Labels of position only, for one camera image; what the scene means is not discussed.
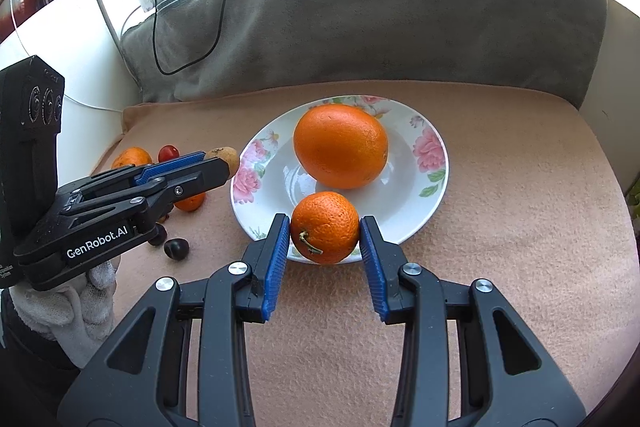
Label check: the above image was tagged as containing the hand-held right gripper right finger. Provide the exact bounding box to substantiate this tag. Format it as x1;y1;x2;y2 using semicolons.
359;215;587;427

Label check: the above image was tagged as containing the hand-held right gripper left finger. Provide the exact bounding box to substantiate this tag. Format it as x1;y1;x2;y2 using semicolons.
57;213;292;427

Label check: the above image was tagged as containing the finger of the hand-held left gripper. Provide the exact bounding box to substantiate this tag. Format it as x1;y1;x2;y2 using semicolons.
59;157;232;233
89;151;207;188

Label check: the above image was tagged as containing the small mandarin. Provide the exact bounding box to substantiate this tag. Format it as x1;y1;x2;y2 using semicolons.
173;191;207;212
111;147;153;170

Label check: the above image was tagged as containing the medium orange with stem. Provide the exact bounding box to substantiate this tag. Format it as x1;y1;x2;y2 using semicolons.
290;191;360;266

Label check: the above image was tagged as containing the white floral plate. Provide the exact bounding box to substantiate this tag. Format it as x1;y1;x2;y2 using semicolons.
230;95;449;264

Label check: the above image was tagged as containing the large orange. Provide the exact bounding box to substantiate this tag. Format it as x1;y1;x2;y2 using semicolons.
293;104;389;190

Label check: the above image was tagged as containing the person's left hand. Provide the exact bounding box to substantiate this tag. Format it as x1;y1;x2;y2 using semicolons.
9;253;122;369

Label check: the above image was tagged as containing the white side panel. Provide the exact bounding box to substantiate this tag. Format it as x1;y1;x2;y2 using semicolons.
0;0;143;178

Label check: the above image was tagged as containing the beige blanket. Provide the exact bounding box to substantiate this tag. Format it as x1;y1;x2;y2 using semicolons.
92;79;633;427

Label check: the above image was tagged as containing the grey fleece blanket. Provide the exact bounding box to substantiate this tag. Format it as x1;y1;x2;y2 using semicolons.
120;0;608;108

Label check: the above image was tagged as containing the green patterned cloth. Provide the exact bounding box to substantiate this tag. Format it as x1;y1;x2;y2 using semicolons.
624;172;640;230

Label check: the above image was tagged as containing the white cable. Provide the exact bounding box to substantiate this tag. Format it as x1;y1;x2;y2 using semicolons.
12;4;146;112

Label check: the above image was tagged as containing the black cable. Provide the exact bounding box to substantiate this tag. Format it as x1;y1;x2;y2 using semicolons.
151;0;246;76

